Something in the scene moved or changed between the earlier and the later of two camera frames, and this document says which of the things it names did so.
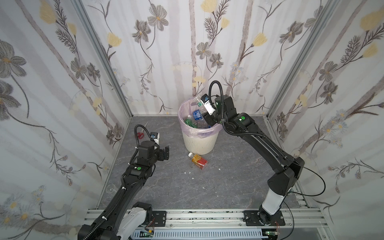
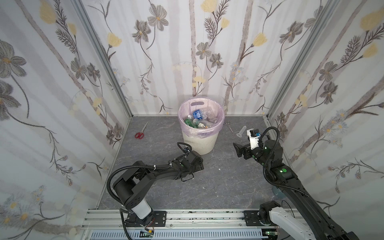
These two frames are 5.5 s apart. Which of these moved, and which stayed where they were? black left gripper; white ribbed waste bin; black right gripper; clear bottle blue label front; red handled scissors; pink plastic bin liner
Moved: black left gripper; black right gripper
Stayed: clear bottle blue label front; white ribbed waste bin; pink plastic bin liner; red handled scissors
